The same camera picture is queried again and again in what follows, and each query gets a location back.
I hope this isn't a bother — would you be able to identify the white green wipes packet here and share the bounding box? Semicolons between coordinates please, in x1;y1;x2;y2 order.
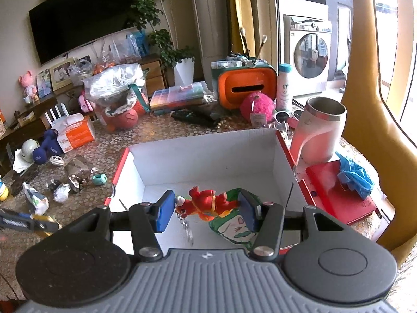
22;182;49;215

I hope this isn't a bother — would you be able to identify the silver foil snack bag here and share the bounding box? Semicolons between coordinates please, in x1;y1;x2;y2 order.
64;154;97;193

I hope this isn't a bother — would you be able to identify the clear plastic bag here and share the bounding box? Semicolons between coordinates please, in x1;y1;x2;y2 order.
53;183;71;203

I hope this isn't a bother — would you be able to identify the yellow lidded canister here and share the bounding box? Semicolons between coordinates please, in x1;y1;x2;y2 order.
0;179;9;201

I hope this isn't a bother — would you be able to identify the black phone tablet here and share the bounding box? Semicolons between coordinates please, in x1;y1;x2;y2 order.
10;164;39;196

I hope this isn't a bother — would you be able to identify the red cardboard box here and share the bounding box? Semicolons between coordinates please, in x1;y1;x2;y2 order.
103;127;324;258

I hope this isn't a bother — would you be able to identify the white paper napkin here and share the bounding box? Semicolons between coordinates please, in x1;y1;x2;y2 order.
13;149;34;173

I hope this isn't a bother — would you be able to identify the blue dumbbell right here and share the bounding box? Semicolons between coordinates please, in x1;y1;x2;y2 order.
46;139;64;156

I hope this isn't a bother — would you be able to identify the red notebook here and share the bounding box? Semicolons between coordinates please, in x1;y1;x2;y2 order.
306;160;377;225

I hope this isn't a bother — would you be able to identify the pink steel mug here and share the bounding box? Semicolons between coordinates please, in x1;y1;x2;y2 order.
290;96;347;165

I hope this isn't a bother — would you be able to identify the blue crumpled plastic bag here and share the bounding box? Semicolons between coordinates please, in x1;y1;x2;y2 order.
336;152;374;200

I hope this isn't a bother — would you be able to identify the orange tissue pack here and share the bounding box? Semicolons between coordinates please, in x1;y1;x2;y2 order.
52;113;95;153

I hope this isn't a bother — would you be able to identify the pink fuzzy plush ball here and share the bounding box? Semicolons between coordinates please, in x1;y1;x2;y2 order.
240;92;275;123

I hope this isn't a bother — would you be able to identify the black remote control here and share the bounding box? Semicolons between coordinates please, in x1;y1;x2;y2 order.
170;109;220;128

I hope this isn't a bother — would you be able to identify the white wifi router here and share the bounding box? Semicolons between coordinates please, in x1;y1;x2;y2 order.
42;103;69;129

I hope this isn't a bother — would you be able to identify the white bottle teal cap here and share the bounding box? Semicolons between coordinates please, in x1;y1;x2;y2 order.
276;64;293;112

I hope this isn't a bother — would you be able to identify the colourful bead organizer box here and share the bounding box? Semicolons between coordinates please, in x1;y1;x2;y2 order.
150;81;212;113

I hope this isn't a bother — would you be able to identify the yellow giraffe plush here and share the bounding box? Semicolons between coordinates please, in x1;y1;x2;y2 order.
342;0;416;264

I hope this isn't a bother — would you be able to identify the orange green storage box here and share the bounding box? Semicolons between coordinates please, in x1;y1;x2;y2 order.
211;57;277;110

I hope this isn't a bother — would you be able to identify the pink teddy bear figure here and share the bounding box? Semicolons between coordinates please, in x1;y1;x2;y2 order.
18;71;39;105

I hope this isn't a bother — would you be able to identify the framed photo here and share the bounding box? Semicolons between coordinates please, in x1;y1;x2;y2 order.
50;57;74;91

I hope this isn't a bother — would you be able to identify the washing machine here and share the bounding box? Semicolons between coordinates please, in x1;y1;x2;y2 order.
283;15;332;96

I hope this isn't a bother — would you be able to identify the black flat television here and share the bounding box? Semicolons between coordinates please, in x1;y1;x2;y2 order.
29;0;135;64

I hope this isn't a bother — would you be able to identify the potted green plant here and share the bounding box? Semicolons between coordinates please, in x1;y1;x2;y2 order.
130;0;195;69

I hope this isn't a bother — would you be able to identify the yellow curtain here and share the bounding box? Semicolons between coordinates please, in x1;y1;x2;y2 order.
227;0;256;57

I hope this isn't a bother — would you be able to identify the white tower air conditioner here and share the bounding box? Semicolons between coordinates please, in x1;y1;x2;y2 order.
192;0;229;89

